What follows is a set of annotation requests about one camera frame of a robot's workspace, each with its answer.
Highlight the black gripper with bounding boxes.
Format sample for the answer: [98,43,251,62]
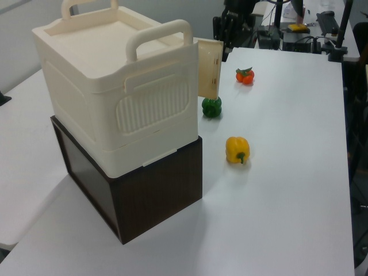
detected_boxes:
[212,6,251,55]

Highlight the cream plastic cabinet door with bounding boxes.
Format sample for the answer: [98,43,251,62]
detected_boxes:
[197,39,224,100]

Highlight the dark sleeved forearm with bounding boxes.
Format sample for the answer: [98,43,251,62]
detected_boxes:
[290,0,306,24]

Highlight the red tomato cluster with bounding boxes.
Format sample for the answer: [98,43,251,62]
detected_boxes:
[235,66,256,86]

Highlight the thin black stand pole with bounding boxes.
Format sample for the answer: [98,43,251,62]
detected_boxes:
[273,0,285,28]

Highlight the green bell pepper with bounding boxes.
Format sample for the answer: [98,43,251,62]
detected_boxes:
[201,97,223,118]

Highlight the black electronics box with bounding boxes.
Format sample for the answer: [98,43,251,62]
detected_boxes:
[282,30,315,53]

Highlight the black keyboard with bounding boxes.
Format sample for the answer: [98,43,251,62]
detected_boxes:
[316,13,340,37]

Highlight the yellow bell pepper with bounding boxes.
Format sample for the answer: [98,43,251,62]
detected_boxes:
[225,136,251,165]

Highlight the black pole with table clamp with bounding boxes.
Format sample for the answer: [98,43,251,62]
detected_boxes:
[327,0,354,63]

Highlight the black office chair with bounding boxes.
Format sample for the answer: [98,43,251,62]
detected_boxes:
[351,22,368,60]

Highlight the dark brown wooden box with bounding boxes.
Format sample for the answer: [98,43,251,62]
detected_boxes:
[50,115,204,246]

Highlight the white side table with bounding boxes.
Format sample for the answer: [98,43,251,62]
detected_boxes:
[0,68,72,250]

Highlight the black control box with cables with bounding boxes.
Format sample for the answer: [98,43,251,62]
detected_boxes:
[256,25,282,50]

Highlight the cream plastic cabinet with handles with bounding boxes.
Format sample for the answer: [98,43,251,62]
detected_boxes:
[30,0,199,178]

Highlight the black bracket on side table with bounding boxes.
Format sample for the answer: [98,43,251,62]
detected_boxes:
[0,90,13,108]

